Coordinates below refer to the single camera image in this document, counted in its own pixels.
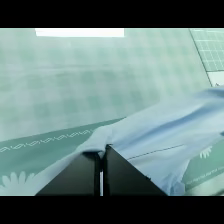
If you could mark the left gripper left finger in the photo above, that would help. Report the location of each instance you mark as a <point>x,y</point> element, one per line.
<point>76,180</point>

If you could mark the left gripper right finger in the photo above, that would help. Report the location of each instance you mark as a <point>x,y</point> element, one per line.
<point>126,178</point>

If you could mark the light blue shirt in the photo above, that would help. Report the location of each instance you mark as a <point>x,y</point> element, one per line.
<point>166,133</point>

